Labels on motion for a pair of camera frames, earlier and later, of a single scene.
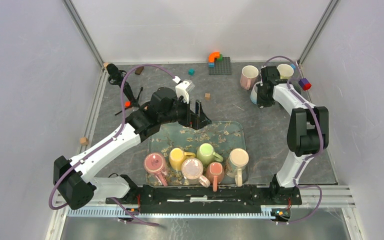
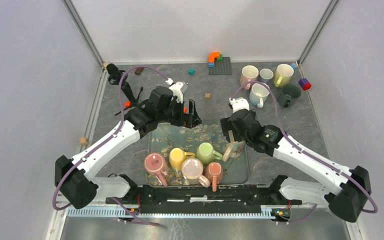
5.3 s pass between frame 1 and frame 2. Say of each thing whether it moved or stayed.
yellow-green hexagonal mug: stayed
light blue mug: stayed
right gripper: moved
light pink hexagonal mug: stayed
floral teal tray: stayed
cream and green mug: moved
